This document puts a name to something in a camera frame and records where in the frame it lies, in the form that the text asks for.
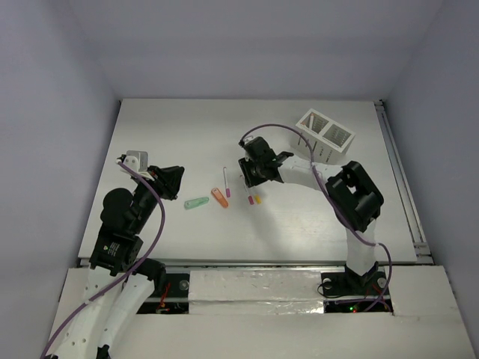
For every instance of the aluminium side rail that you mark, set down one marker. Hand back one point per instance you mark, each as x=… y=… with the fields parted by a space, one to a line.
x=422 y=249

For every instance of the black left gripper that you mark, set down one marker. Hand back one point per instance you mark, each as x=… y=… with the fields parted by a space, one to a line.
x=162 y=180

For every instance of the orange utility knife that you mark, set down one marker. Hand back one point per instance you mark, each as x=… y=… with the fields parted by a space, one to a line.
x=220 y=198

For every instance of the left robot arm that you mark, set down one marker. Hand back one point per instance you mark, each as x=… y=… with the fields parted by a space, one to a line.
x=119 y=280

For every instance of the purple capped white marker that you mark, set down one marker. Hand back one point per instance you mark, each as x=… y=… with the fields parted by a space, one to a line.
x=225 y=177

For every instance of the white slotted organizer box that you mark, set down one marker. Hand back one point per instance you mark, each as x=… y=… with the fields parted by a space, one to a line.
x=328 y=139

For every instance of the green utility knife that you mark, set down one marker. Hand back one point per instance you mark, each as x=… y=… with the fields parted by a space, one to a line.
x=196 y=202

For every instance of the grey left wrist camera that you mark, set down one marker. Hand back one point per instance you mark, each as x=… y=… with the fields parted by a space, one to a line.
x=135 y=160

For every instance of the pink capped white marker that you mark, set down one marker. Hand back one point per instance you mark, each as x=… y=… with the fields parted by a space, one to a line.
x=250 y=198

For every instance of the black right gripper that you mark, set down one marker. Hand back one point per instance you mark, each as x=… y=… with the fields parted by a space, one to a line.
x=251 y=180

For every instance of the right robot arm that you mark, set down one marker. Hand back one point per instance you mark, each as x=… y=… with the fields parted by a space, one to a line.
x=355 y=199

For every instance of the white foam front block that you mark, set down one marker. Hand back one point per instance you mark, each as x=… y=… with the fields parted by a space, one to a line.
x=255 y=292

